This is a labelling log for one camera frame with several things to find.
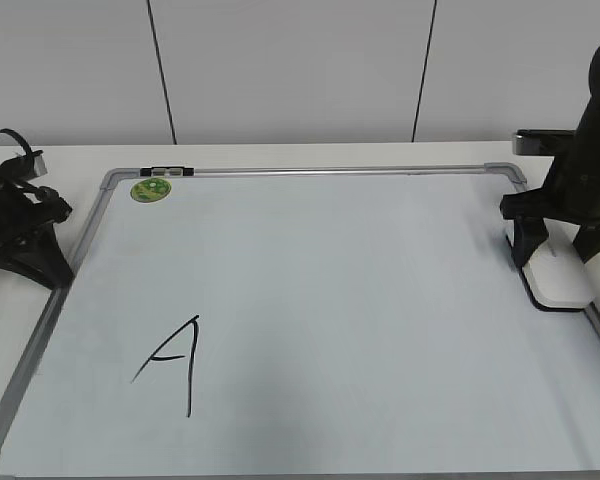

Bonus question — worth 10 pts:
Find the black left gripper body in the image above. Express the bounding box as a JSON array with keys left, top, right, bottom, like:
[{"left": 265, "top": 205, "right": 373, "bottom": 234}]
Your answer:
[{"left": 0, "top": 161, "right": 72, "bottom": 246}]

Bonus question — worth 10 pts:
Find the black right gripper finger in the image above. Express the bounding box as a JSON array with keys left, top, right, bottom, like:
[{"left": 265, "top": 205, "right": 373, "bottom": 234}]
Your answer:
[
  {"left": 512, "top": 217, "right": 549, "bottom": 269},
  {"left": 573, "top": 225, "right": 600, "bottom": 263}
]

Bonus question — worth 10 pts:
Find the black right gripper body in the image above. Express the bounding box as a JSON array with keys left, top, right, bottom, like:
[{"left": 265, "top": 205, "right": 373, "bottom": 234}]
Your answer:
[{"left": 499, "top": 140, "right": 600, "bottom": 226}]

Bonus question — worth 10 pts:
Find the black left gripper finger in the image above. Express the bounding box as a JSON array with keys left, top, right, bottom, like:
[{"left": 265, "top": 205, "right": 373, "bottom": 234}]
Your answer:
[{"left": 0, "top": 229, "right": 74, "bottom": 289}]

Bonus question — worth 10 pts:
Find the white board eraser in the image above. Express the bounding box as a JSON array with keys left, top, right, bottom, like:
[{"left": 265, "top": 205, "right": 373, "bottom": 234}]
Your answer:
[{"left": 504, "top": 220, "right": 596, "bottom": 311}]

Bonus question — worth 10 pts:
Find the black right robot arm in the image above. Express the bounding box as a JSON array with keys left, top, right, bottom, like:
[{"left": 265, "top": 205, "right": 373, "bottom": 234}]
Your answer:
[{"left": 499, "top": 46, "right": 600, "bottom": 268}]

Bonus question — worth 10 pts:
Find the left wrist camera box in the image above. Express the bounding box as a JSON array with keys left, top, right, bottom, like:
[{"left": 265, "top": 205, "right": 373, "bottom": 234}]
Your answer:
[{"left": 2, "top": 150, "right": 47, "bottom": 181}]

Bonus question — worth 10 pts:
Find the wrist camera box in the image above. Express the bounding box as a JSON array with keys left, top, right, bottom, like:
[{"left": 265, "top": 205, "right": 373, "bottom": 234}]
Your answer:
[
  {"left": 2, "top": 150, "right": 47, "bottom": 181},
  {"left": 512, "top": 129, "right": 575, "bottom": 156}
]

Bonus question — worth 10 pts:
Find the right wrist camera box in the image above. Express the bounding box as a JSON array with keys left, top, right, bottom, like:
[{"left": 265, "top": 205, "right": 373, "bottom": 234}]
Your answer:
[{"left": 512, "top": 129, "right": 575, "bottom": 156}]

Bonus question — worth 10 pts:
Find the black left camera cable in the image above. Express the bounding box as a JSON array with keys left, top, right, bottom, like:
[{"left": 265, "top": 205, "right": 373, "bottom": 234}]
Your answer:
[{"left": 0, "top": 128, "right": 34, "bottom": 160}]

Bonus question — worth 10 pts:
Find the black and silver frame clip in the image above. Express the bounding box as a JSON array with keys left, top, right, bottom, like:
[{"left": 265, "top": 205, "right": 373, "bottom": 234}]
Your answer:
[{"left": 139, "top": 166, "right": 195, "bottom": 177}]

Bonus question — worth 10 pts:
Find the white board with grey frame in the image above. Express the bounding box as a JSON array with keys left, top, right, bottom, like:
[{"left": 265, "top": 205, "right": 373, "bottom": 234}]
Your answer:
[{"left": 0, "top": 163, "right": 600, "bottom": 479}]

